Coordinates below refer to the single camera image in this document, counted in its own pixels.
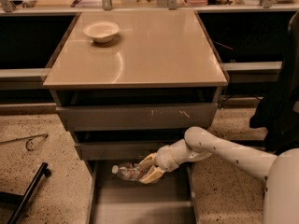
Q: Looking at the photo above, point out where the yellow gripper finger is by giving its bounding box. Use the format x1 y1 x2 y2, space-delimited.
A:
139 153 156 170
139 166 164 184

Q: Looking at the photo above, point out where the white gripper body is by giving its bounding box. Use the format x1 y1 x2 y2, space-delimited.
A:
155 139 191 172

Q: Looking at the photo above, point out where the clear plastic water bottle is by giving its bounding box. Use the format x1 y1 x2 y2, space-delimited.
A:
111 162 150 181

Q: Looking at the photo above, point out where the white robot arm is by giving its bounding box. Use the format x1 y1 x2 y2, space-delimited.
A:
139 127 299 224

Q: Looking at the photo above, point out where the grey open bottom drawer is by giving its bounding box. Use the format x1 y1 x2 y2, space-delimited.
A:
85 161 201 224

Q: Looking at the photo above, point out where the grey top drawer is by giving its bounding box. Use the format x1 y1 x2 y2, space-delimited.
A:
56 103 218 132

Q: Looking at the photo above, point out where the grey middle drawer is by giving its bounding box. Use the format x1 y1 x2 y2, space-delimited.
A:
75 141 170 161

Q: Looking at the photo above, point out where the grey drawer cabinet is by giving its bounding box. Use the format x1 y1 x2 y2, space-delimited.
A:
43 8 229 179

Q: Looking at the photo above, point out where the black office chair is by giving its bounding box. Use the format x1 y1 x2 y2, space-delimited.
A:
249 12 299 155

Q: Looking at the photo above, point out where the metal rod on floor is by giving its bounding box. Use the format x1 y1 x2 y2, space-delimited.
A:
0 133 48 151

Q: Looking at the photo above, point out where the black chair base leg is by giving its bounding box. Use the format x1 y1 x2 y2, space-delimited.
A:
0 162 51 224

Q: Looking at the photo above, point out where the white paper bowl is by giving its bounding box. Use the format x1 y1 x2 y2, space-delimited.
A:
83 21 120 43

